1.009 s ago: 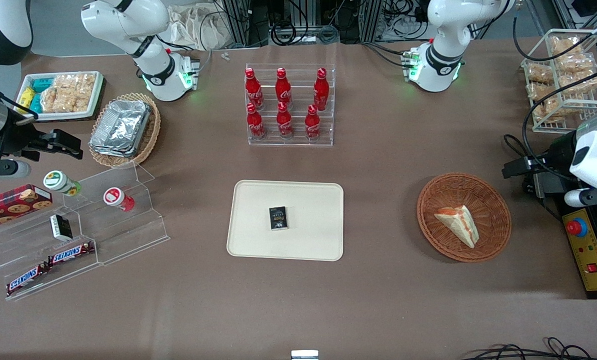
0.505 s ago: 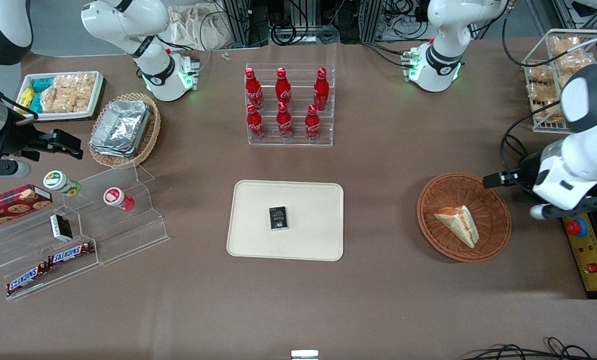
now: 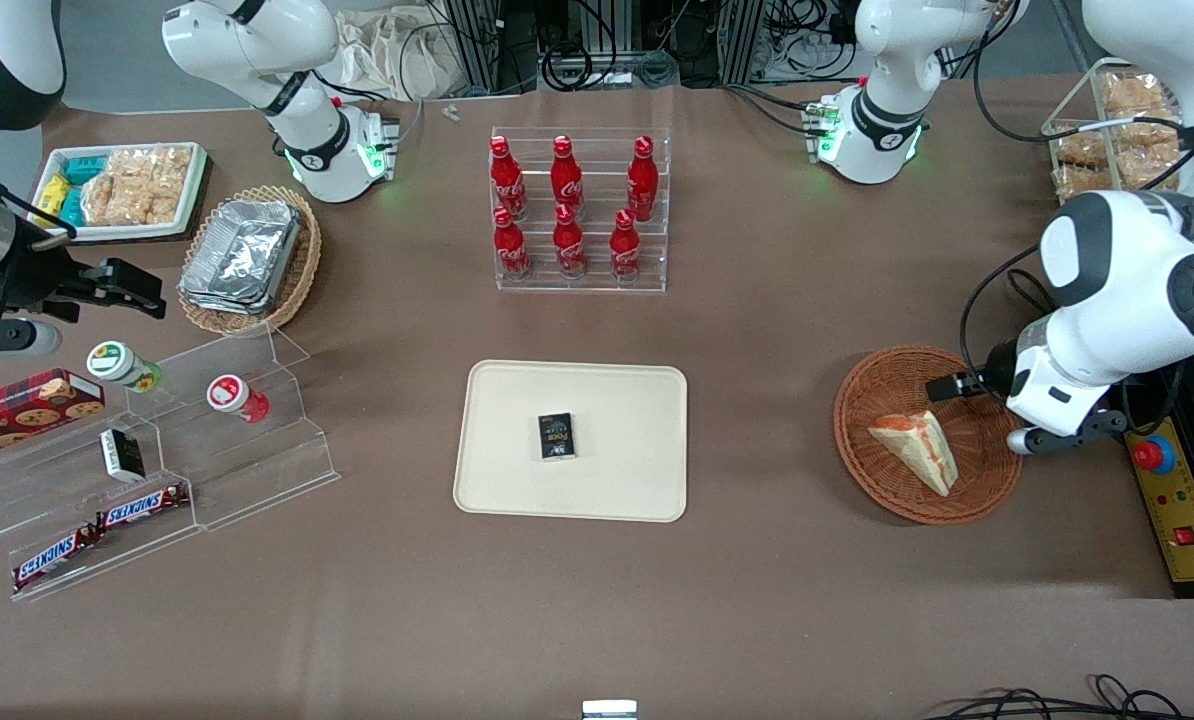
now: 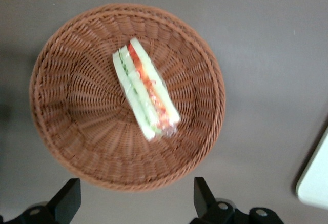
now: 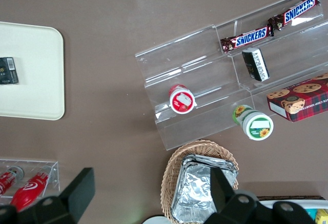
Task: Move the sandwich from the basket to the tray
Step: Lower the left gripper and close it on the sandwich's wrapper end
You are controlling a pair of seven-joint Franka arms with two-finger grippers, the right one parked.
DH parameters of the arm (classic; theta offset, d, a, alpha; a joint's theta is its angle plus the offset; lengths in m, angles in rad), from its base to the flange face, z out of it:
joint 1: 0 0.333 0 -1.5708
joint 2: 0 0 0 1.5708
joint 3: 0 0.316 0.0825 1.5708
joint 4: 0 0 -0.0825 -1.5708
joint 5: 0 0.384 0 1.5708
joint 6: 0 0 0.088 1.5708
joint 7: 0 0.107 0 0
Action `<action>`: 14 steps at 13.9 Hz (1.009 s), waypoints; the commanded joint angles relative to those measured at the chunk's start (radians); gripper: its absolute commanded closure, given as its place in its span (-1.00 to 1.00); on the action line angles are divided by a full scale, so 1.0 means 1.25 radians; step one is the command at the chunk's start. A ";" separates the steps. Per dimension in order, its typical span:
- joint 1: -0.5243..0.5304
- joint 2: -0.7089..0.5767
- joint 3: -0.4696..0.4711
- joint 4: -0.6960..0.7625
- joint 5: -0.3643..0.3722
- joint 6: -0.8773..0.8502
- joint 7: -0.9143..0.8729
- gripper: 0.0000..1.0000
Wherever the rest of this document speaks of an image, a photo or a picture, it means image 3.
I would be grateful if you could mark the aluminium frame post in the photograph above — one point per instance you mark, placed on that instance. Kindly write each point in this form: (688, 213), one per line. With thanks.
(747, 40)
(477, 45)

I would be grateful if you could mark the clear acrylic bottle rack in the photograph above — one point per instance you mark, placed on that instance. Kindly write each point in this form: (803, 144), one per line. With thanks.
(597, 270)

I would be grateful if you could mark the red plaid cookie box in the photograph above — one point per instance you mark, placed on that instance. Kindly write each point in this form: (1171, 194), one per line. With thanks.
(27, 410)

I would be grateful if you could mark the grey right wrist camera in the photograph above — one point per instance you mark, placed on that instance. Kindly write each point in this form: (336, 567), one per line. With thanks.
(7, 338)

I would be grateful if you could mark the black box white label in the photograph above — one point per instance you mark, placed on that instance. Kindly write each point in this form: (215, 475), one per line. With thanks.
(122, 455)

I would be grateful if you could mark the white rectangular snack tray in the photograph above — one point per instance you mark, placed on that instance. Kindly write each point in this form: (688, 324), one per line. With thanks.
(107, 232)

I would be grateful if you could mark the green sunflower lid cup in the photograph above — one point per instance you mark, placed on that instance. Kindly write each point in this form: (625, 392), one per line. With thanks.
(117, 362)

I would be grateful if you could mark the beige cloth bag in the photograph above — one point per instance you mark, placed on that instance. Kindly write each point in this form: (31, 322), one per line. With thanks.
(397, 55)

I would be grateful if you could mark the yellow snack packet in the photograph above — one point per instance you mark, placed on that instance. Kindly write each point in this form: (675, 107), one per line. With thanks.
(52, 195)

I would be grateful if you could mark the stacked aluminium foil containers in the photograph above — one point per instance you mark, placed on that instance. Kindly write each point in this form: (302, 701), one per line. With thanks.
(242, 255)

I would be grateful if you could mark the clear acrylic stepped shelf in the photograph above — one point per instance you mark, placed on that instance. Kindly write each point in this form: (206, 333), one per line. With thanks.
(277, 470)
(17, 520)

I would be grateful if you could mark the beige plastic tray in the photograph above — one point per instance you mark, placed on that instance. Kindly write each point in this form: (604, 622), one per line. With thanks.
(617, 480)

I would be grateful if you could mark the yellow emergency stop box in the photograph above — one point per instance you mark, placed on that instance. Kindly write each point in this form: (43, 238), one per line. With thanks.
(1182, 520)

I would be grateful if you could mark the teal snack packet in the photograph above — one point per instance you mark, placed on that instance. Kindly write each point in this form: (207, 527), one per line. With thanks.
(85, 168)
(72, 205)

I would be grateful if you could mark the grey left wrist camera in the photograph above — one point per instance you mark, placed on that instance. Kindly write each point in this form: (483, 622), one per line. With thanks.
(1032, 441)

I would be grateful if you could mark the light wicker basket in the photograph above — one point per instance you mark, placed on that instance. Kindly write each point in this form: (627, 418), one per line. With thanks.
(302, 270)

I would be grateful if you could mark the Snickers chocolate bar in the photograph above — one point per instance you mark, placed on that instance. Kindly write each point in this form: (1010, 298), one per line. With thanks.
(55, 560)
(142, 507)

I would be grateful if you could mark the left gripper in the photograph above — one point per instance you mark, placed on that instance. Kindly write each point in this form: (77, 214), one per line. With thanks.
(997, 374)

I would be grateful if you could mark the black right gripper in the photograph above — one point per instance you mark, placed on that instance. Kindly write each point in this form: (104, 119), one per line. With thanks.
(29, 275)

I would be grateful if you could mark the rice cracker pack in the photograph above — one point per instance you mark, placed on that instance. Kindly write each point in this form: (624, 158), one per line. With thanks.
(1142, 170)
(1137, 95)
(1079, 150)
(137, 185)
(1147, 135)
(172, 180)
(100, 200)

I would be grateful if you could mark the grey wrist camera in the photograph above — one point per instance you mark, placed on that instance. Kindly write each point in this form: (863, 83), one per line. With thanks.
(7, 338)
(1032, 441)

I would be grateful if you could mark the red strawberry lid cup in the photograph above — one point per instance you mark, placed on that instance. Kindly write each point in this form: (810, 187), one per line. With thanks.
(232, 395)

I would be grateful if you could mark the small black card box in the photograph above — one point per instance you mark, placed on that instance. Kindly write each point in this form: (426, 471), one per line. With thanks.
(557, 437)

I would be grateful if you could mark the brown wicker basket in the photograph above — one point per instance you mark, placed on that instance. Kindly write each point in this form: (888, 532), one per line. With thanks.
(892, 480)

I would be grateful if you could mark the red cola bottle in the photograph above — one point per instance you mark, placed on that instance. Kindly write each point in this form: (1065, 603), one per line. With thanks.
(643, 180)
(510, 248)
(569, 245)
(566, 180)
(625, 248)
(507, 180)

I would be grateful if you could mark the wrapped triangle sandwich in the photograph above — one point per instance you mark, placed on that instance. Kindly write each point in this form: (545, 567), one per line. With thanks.
(917, 445)

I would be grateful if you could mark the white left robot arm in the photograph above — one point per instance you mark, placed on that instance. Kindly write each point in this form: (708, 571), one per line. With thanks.
(1127, 280)

